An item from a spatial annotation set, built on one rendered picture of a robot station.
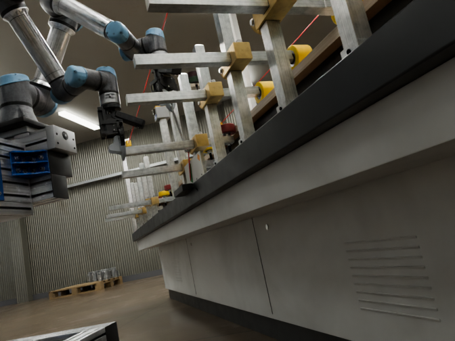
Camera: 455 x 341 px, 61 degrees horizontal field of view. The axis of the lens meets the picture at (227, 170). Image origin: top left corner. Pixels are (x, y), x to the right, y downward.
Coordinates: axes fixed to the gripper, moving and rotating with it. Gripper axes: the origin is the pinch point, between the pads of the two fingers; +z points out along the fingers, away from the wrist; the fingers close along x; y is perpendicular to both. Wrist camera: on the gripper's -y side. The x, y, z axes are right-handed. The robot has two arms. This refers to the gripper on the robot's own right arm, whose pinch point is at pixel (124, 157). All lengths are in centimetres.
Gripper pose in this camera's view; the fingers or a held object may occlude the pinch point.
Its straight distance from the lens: 149.4
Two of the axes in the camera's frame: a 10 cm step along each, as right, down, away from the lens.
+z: 2.0, 9.6, -1.7
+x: 3.2, -2.3, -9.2
